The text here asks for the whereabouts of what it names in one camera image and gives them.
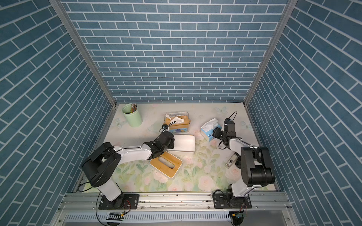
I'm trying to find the green pencil cup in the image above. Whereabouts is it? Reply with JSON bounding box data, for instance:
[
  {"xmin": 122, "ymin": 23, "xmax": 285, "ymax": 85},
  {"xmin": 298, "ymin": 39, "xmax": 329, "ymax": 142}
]
[{"xmin": 122, "ymin": 104, "xmax": 142, "ymax": 127}]

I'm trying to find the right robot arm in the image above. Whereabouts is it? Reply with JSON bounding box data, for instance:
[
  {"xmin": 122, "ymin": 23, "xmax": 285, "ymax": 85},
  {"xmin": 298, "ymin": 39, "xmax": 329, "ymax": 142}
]
[{"xmin": 213, "ymin": 118, "xmax": 275, "ymax": 208}]

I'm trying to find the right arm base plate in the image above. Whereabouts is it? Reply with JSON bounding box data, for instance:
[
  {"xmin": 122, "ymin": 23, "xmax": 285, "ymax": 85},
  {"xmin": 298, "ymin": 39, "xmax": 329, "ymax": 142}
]
[{"xmin": 212, "ymin": 190, "xmax": 252, "ymax": 210}]

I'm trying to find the bundle of coloured pencils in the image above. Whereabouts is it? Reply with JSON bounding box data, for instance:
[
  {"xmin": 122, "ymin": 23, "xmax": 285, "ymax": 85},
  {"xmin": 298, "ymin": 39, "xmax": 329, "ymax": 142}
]
[{"xmin": 131, "ymin": 103, "xmax": 137, "ymax": 113}]

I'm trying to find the white plastic box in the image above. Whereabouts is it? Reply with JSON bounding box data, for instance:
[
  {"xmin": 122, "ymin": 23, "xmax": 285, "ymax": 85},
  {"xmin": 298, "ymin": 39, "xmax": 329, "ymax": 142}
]
[{"xmin": 168, "ymin": 135, "xmax": 196, "ymax": 156}]

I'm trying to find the aluminium mounting rail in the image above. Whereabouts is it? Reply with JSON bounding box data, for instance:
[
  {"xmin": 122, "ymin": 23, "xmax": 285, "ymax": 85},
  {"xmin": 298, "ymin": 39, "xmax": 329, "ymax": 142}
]
[{"xmin": 58, "ymin": 190, "xmax": 292, "ymax": 212}]

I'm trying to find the white box with bamboo lid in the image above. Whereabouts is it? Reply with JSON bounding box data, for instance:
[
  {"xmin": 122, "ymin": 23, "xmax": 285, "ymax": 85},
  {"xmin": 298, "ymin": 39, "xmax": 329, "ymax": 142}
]
[{"xmin": 150, "ymin": 152, "xmax": 183, "ymax": 179}]

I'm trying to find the bamboo lid with slot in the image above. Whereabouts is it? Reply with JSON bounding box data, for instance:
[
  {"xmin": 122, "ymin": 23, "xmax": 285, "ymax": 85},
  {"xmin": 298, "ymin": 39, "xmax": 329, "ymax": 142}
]
[{"xmin": 165, "ymin": 114, "xmax": 190, "ymax": 130}]

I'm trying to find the small grey remote device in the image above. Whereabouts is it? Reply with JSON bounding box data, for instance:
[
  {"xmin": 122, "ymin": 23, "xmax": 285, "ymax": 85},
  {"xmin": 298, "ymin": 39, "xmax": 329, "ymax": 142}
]
[{"xmin": 225, "ymin": 153, "xmax": 240, "ymax": 169}]

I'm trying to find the clear plastic tissue box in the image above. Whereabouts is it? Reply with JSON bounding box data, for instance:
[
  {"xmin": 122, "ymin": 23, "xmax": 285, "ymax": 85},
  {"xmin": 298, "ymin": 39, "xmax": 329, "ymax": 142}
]
[{"xmin": 163, "ymin": 111, "xmax": 191, "ymax": 135}]

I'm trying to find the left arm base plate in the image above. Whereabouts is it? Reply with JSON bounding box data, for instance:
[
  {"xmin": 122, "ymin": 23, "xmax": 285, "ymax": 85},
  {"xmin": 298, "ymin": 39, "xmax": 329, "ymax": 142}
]
[{"xmin": 99, "ymin": 193, "xmax": 140, "ymax": 211}]

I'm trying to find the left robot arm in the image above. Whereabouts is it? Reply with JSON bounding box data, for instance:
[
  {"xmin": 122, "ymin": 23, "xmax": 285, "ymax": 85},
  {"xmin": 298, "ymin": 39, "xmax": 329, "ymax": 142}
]
[{"xmin": 81, "ymin": 131, "xmax": 174, "ymax": 210}]

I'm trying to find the blue tissue pack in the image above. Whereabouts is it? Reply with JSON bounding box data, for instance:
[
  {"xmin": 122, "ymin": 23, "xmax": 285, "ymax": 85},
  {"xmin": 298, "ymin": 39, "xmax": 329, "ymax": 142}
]
[
  {"xmin": 200, "ymin": 118, "xmax": 222, "ymax": 142},
  {"xmin": 165, "ymin": 114, "xmax": 189, "ymax": 134}
]

